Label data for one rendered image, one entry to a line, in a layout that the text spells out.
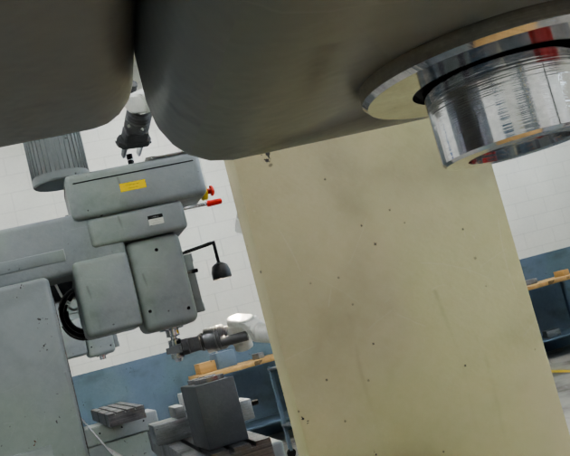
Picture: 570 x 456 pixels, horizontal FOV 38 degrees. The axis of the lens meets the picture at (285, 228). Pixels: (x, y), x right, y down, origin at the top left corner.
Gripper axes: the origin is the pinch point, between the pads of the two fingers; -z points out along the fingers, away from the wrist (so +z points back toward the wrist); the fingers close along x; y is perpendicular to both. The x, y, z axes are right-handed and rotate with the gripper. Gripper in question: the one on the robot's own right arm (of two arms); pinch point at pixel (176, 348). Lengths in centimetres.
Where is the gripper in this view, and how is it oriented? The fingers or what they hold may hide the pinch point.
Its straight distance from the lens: 299.8
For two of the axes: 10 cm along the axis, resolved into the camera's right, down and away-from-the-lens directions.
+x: -0.9, -0.8, -9.9
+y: 2.6, 9.6, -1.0
